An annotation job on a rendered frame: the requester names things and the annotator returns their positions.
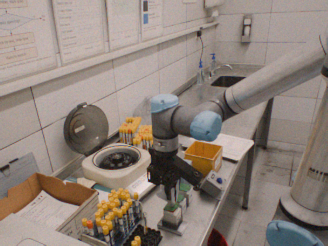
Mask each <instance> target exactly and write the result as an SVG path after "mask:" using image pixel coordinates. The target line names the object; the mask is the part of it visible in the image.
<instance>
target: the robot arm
mask: <svg viewBox="0 0 328 246"><path fill-rule="evenodd" d="M318 75H321V77H322V78H323V80H324V81H325V83H326V88H325V91H324V93H323V97H322V100H321V102H320V105H319V109H318V111H317V114H316V119H315V122H314V124H313V128H312V130H311V133H310V136H309V139H308V142H307V145H306V148H305V151H304V153H303V156H302V159H301V162H300V165H299V167H298V170H297V171H296V172H295V174H294V177H293V178H292V180H293V182H292V186H291V187H289V188H287V189H285V190H284V191H283V192H282V194H281V196H280V199H279V202H278V205H277V208H276V211H275V214H274V216H273V218H272V220H271V222H269V223H268V225H267V229H266V233H265V235H266V240H267V242H268V244H269V245H270V246H328V24H327V26H326V28H325V31H324V32H323V33H322V34H320V35H319V36H317V37H315V38H313V39H312V40H310V41H308V42H306V43H305V44H303V45H301V46H300V47H298V48H296V49H295V50H293V51H291V52H289V53H288V54H286V55H284V56H283V57H281V58H279V59H278V60H276V61H274V62H273V63H271V64H269V65H267V66H265V67H263V68H261V69H259V70H258V71H256V72H255V73H252V74H251V75H249V76H248V77H246V78H244V79H242V80H241V81H239V82H237V83H235V84H234V85H232V86H231V87H229V88H228V89H226V90H224V91H223V92H220V93H218V94H216V95H215V96H214V97H212V98H211V99H209V100H207V101H205V102H204V103H202V104H200V105H198V106H197V107H195V108H190V107H185V106H182V105H178V104H179V102H178V97H177V96H176V95H174V94H158V95H156V96H154V97H152V99H151V111H150V114H151V123H152V140H153V144H152V146H151V147H149V148H148V152H149V153H151V158H152V161H151V163H150V164H149V166H148V167H147V168H146V172H147V180H148V182H149V183H153V184H154V185H158V186H159V185H160V184H161V189H162V190H161V191H157V192H156V195H157V197H159V198H160V199H162V200H164V201H166V202H167V203H168V204H169V206H171V207H173V206H174V205H175V203H176V201H177V197H178V194H179V189H180V181H181V177H182V178H183V179H184V180H186V181H187V182H189V183H190V184H191V185H193V186H194V187H195V186H197V185H198V184H199V183H200V181H201V179H202V178H203V174H202V173H201V172H200V171H199V170H197V169H196V168H194V167H193V166H192V165H190V164H189V163H187V162H186V161H185V160H183V159H182V158H181V157H179V156H177V154H178V147H179V135H182V136H186V137H189V138H193V139H195V140H197V141H204V142H214V141H215V140H216V139H217V138H218V135H219V134H220V132H221V129H222V124H223V122H224V121H225V120H227V119H229V118H231V117H233V116H235V115H237V114H239V113H241V112H243V111H245V110H248V109H250V108H252V107H254V106H256V105H258V104H260V103H262V102H264V101H266V100H268V99H270V98H273V97H275V96H277V95H279V94H281V93H284V92H286V91H288V90H290V89H291V88H294V87H296V86H298V85H300V84H302V83H304V82H306V81H309V80H311V79H313V78H315V77H317V76H318ZM148 172H149V176H148ZM149 178H150V179H149Z"/></svg>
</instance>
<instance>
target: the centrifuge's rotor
mask: <svg viewBox="0 0 328 246"><path fill-rule="evenodd" d="M135 162H136V159H135V158H134V157H133V156H131V155H129V154H127V153H121V152H120V153H113V154H110V155H108V156H106V157H105V158H104V159H103V160H102V161H101V162H100V165H99V167H101V168H106V169H118V168H124V167H126V166H129V165H131V164H133V163H135Z"/></svg>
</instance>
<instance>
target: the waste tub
mask: <svg viewBox="0 0 328 246"><path fill-rule="evenodd" d="M184 159H187V160H192V166H193V167H194V168H196V169H197V170H199V171H200V172H201V173H202V174H203V178H205V177H206V176H207V175H208V174H209V173H210V172H211V170H214V171H215V172H218V170H219V169H220V168H221V166H222V161H223V146H221V145H215V144H211V143H205V142H200V141H194V142H193V143H192V144H191V145H190V146H189V148H188V149H187V150H186V151H185V157H184Z"/></svg>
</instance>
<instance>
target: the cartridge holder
mask: <svg viewBox="0 0 328 246"><path fill-rule="evenodd" d="M187 226H188V222H187V221H183V216H181V218H180V219H179V221H178V222H177V224H173V223H170V222H168V221H165V220H163V216H162V218H161V219H160V220H159V222H158V223H157V227H159V228H161V229H164V230H167V231H170V232H173V233H175V234H179V235H182V234H183V233H184V231H185V229H186V227H187Z"/></svg>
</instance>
